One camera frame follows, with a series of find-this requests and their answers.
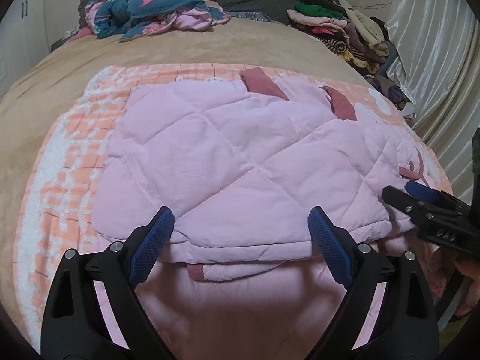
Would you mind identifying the pink quilted jacket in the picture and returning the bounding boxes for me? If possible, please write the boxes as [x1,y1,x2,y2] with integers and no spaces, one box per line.
[92,76,441,282]

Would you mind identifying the pile of mixed clothes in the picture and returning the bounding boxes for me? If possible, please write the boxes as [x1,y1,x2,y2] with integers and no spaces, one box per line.
[287,0,415,119]

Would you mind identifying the person's right hand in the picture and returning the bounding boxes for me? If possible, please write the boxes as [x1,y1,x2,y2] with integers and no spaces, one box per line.
[451,257,480,318]

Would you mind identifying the orange white plaid blanket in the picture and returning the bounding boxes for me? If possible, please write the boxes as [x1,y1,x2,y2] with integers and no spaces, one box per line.
[12,63,453,353]

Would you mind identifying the shiny cream curtain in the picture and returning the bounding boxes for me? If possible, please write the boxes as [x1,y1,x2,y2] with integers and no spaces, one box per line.
[387,0,479,203]

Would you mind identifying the tan bed cover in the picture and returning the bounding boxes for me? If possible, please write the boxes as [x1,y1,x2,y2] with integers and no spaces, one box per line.
[0,18,383,233]

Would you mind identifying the white wardrobe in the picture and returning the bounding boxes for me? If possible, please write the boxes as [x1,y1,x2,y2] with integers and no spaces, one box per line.
[1,0,50,94]

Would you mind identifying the teal flamingo print duvet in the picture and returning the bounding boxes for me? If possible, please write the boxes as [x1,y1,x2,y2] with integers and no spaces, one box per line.
[85,0,230,41]

